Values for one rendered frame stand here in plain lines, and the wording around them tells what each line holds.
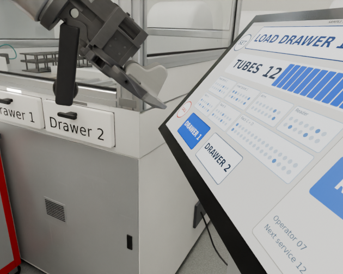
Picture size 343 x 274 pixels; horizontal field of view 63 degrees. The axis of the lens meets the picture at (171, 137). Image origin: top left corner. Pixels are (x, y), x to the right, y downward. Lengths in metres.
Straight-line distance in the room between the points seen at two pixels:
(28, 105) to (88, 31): 0.71
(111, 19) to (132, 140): 0.49
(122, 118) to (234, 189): 0.56
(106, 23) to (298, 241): 0.33
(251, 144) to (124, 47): 0.22
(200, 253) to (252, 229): 1.43
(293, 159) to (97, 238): 0.94
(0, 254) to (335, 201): 1.43
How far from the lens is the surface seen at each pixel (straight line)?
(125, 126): 0.84
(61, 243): 1.35
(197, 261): 1.67
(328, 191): 0.27
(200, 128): 0.46
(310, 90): 0.36
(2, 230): 1.48
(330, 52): 0.39
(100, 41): 0.40
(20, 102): 1.14
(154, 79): 0.43
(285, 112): 0.36
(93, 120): 0.89
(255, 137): 0.36
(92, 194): 1.05
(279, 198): 0.29
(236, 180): 0.33
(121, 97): 0.82
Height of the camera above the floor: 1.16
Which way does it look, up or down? 21 degrees down
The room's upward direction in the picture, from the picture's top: 2 degrees clockwise
